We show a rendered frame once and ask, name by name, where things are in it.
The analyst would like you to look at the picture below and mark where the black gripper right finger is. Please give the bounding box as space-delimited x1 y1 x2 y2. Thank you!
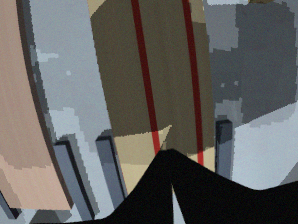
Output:
166 148 298 224

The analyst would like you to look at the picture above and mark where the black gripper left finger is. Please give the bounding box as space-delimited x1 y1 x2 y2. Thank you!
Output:
61 149 174 224

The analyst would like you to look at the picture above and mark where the tan strip with red lines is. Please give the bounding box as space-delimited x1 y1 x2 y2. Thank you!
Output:
86 0 216 194

